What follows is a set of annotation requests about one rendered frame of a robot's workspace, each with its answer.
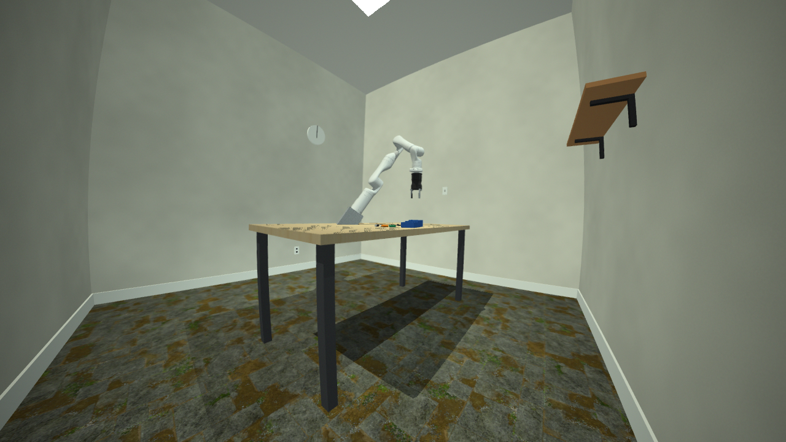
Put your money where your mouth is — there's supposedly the blue three-compartment tray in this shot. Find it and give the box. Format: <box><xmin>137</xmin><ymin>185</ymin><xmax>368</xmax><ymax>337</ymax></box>
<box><xmin>401</xmin><ymin>220</ymin><xmax>423</xmax><ymax>228</ymax></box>

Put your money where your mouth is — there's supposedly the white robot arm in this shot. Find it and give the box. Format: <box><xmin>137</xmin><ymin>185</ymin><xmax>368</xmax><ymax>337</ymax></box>
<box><xmin>351</xmin><ymin>136</ymin><xmax>424</xmax><ymax>214</ymax></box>

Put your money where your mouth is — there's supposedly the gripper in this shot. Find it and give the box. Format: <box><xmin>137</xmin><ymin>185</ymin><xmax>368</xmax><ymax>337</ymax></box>
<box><xmin>410</xmin><ymin>166</ymin><xmax>422</xmax><ymax>198</ymax></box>

